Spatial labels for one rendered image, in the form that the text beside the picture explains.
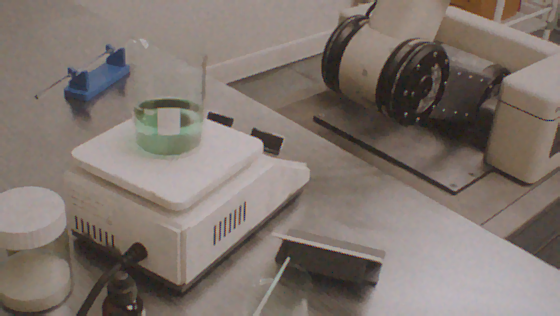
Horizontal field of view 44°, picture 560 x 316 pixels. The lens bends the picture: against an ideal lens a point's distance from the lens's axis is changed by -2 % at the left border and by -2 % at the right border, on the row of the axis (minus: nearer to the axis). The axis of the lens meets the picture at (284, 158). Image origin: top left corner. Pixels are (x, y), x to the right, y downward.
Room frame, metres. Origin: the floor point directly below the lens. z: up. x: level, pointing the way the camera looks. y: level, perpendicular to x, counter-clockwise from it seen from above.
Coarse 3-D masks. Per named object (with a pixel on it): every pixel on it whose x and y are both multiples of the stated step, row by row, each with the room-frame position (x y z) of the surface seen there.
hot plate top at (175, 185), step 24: (96, 144) 0.50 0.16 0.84; (120, 144) 0.50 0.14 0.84; (216, 144) 0.52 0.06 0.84; (240, 144) 0.52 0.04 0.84; (96, 168) 0.47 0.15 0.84; (120, 168) 0.47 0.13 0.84; (144, 168) 0.47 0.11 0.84; (168, 168) 0.47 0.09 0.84; (192, 168) 0.48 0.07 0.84; (216, 168) 0.48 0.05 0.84; (240, 168) 0.49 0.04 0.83; (144, 192) 0.44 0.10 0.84; (168, 192) 0.44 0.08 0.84; (192, 192) 0.44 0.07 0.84
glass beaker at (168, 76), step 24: (144, 48) 0.53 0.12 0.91; (168, 48) 0.54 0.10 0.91; (192, 48) 0.54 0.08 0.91; (144, 72) 0.49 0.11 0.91; (168, 72) 0.48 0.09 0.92; (192, 72) 0.49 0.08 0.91; (144, 96) 0.49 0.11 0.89; (168, 96) 0.49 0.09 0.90; (192, 96) 0.50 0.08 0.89; (144, 120) 0.49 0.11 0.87; (168, 120) 0.49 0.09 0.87; (192, 120) 0.50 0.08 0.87; (144, 144) 0.49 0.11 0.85; (168, 144) 0.49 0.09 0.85; (192, 144) 0.50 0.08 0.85
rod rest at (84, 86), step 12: (108, 48) 0.83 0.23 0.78; (120, 48) 0.82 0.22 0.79; (108, 60) 0.83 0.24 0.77; (120, 60) 0.82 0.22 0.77; (84, 72) 0.75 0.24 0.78; (96, 72) 0.80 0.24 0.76; (108, 72) 0.80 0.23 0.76; (120, 72) 0.81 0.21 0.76; (72, 84) 0.75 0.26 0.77; (84, 84) 0.75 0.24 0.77; (96, 84) 0.77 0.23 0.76; (108, 84) 0.78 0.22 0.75; (72, 96) 0.74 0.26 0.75; (84, 96) 0.74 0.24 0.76
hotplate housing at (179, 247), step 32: (256, 160) 0.53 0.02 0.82; (288, 160) 0.56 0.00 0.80; (96, 192) 0.46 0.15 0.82; (128, 192) 0.46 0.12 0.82; (224, 192) 0.47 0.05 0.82; (256, 192) 0.51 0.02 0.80; (288, 192) 0.56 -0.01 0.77; (96, 224) 0.46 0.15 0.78; (128, 224) 0.45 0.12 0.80; (160, 224) 0.43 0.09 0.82; (192, 224) 0.43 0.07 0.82; (224, 224) 0.47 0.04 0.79; (256, 224) 0.51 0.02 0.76; (128, 256) 0.43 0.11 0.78; (160, 256) 0.43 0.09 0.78; (192, 256) 0.43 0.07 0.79; (224, 256) 0.47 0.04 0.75
